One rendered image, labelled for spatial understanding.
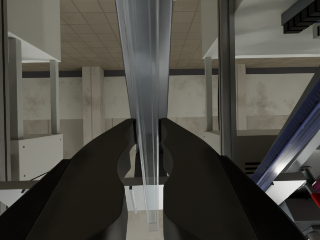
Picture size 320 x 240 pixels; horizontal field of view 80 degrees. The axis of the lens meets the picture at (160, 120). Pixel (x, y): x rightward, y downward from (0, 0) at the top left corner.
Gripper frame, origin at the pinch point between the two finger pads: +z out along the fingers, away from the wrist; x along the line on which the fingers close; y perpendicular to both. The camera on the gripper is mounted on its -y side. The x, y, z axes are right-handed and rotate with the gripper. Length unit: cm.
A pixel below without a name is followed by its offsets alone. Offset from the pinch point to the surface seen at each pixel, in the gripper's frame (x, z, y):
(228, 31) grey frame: 23, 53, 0
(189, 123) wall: 67, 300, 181
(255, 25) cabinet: 36, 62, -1
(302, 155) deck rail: 24.7, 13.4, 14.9
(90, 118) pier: -110, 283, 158
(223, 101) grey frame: 21.0, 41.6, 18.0
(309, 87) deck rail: 24.1, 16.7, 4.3
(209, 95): 29, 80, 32
